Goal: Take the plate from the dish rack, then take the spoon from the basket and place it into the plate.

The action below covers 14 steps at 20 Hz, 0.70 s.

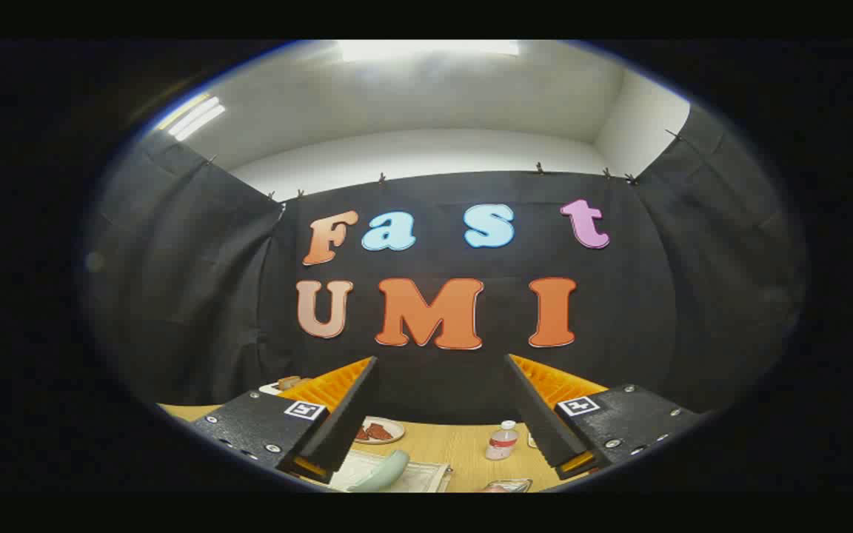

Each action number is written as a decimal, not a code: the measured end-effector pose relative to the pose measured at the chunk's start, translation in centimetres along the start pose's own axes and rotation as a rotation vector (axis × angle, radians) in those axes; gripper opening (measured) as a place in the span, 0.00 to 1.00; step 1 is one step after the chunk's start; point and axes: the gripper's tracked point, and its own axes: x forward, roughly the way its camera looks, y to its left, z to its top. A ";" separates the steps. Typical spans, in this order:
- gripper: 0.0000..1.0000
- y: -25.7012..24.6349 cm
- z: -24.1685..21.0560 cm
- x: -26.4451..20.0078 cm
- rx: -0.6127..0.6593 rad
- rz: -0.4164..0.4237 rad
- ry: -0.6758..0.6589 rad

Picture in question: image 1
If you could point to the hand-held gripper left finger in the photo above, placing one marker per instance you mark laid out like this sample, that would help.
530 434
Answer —
349 414

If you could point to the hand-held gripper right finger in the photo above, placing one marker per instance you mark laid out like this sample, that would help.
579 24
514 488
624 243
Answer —
537 414

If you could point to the green plate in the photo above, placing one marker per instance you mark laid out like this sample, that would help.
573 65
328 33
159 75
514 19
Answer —
389 470

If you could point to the cream plate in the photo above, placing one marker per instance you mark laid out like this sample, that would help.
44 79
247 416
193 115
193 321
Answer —
398 429

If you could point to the red meat slice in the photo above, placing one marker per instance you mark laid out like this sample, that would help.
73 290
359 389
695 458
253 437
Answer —
380 431
362 434

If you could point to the clear bottle red label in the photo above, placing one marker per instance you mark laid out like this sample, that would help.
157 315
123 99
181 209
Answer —
502 443

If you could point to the bread slice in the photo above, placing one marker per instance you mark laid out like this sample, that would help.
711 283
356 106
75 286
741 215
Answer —
289 382

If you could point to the white drip tray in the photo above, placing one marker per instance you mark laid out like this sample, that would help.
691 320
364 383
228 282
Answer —
426 477

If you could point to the black backdrop cloth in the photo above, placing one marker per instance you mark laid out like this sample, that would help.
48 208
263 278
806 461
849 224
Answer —
434 252

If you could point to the row of small cloth clips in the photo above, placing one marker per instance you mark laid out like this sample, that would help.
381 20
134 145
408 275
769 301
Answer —
382 178

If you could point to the fluorescent tube light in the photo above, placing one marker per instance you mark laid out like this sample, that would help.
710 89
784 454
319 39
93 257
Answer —
195 118

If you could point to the ceiling light panel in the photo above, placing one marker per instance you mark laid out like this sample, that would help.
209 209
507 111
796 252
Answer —
426 49

